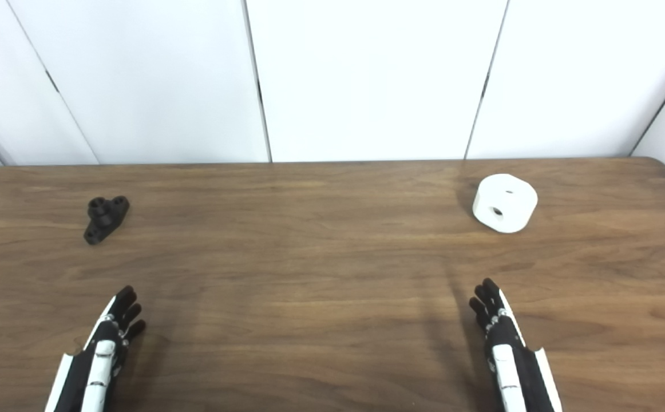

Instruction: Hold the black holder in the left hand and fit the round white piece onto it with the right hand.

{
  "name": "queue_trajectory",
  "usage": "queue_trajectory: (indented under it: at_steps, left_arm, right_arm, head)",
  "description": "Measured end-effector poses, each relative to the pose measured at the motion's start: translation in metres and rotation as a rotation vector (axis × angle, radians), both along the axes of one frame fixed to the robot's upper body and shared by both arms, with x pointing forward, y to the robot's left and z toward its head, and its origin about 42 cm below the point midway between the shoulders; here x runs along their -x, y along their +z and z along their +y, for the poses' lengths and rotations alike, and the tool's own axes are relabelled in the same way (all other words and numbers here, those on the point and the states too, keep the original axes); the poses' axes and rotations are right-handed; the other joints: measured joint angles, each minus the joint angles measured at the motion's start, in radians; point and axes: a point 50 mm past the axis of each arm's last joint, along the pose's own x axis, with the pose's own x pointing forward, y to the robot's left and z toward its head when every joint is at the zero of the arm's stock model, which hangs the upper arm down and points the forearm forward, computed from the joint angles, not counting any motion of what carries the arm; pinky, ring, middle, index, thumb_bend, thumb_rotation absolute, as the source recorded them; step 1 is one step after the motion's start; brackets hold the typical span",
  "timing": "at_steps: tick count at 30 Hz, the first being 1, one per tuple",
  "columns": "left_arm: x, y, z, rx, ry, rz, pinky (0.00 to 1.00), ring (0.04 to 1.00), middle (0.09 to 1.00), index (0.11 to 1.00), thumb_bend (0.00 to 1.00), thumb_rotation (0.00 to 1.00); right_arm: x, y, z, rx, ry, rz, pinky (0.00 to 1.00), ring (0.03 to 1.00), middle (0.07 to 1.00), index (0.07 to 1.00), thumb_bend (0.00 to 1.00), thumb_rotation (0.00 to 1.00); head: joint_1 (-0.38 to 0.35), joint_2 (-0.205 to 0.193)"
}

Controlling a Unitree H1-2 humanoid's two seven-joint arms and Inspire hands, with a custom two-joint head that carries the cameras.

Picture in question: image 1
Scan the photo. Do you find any black flanged holder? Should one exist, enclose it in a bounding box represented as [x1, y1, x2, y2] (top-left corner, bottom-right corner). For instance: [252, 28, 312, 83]
[84, 196, 130, 245]

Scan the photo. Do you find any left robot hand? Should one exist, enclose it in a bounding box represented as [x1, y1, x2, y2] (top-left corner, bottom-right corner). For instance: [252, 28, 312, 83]
[45, 286, 147, 412]

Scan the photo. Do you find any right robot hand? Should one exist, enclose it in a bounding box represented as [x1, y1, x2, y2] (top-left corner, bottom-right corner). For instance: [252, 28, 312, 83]
[469, 278, 562, 412]

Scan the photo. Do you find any round white piece with holes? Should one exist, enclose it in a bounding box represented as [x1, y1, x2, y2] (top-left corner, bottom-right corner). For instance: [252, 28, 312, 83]
[472, 173, 539, 234]

